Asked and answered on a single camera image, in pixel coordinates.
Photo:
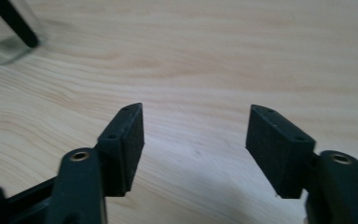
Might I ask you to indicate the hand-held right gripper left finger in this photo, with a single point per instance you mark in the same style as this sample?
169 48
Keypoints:
122 155

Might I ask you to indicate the black stick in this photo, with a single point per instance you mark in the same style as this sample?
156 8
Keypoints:
15 21

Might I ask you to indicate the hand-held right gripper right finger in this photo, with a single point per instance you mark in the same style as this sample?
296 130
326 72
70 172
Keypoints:
276 152

